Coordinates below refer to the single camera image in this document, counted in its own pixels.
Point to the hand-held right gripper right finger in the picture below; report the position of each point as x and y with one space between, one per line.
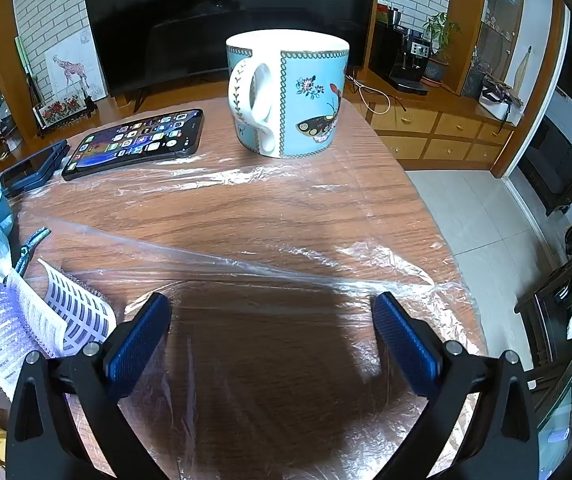
406 345

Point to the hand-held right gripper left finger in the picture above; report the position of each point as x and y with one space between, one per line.
138 340

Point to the purple hair roller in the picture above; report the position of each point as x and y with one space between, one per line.
1 320

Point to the dark wooden chair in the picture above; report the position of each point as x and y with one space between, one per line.
556 290

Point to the dark framed screen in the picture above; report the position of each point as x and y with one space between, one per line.
556 430

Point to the black smartphone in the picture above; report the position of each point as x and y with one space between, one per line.
136 142

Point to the wooden drawer cabinet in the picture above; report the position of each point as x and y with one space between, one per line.
446 145

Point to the dark armchair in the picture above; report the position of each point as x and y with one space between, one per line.
551 175

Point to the framed red flower picture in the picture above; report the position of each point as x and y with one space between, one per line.
58 110

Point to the blue butterfly ceramic mug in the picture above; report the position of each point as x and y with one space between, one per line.
306 110

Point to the white handbag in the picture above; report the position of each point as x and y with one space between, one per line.
496 102

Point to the giraffe drawing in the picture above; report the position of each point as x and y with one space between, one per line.
73 72

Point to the green potted plant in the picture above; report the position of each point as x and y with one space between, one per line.
438 67

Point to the black coffee machine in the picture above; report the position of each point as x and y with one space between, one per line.
406 55

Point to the light green pole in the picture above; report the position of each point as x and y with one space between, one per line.
22 57

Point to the black flat television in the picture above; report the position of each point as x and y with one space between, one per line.
191 20

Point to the glass door cabinet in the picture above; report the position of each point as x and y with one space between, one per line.
506 10

